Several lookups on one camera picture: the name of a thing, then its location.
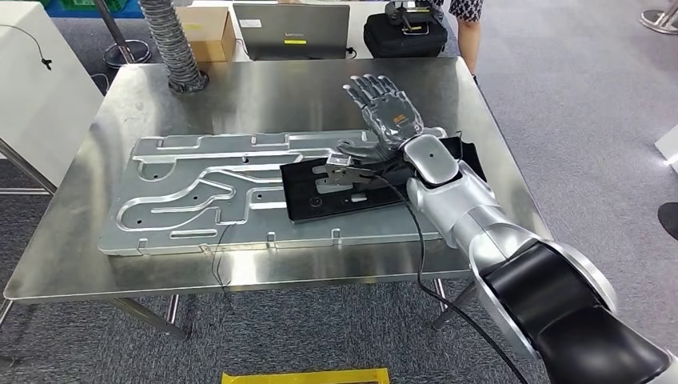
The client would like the white desk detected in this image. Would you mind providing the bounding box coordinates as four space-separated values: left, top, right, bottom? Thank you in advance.
189 0 462 62

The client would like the white cabinet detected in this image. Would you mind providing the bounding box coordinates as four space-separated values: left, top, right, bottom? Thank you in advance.
0 1 105 190

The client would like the grey corrugated hose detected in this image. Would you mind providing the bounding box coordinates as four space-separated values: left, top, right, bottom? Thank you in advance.
138 0 209 95

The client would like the black plastic plate frame part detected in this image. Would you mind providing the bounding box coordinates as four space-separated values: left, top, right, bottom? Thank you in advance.
279 136 488 226

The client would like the person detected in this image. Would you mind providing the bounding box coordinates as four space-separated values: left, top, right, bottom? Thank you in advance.
429 0 486 86

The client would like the stainless steel workbench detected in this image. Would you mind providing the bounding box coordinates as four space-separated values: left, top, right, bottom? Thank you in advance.
0 54 555 342

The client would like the black carry bag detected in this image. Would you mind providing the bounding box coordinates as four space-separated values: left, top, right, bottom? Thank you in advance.
362 10 449 59

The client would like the green crate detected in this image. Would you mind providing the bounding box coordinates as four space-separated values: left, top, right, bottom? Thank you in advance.
58 0 115 12

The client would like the black device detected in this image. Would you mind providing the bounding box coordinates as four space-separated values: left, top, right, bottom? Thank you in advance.
384 0 445 36

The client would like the grey laptop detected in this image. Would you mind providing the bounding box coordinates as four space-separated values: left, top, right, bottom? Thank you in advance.
232 2 353 62

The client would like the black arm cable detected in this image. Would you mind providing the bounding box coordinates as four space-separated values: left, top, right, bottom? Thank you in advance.
369 170 532 384

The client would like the stamped silver metal panel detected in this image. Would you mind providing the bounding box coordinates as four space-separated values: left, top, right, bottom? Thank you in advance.
97 126 449 258

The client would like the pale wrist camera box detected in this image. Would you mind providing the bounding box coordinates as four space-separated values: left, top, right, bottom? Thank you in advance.
325 153 354 172

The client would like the black cable with clip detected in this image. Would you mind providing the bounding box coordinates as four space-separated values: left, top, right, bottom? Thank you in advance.
0 23 54 71

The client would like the yellow floor tape square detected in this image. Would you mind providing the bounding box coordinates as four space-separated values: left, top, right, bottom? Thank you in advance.
221 367 391 384

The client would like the pole stand with round base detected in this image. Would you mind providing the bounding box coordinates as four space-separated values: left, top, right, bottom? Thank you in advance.
94 0 153 70

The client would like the silver stanchion base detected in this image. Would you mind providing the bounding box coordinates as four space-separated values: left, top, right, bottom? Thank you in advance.
638 0 678 36

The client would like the thin black wire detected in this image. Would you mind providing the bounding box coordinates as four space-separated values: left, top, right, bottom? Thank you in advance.
209 222 236 292

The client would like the black stanchion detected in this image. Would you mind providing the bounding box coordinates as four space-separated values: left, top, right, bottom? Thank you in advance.
657 202 678 242

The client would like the cardboard box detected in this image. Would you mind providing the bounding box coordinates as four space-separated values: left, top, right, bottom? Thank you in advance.
173 4 237 63

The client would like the steel table frame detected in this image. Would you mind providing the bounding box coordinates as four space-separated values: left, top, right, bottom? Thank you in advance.
0 138 58 370

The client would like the white panel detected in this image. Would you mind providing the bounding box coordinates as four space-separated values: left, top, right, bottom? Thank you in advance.
654 123 678 174

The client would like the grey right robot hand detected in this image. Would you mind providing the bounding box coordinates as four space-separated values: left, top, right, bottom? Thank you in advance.
337 74 425 162

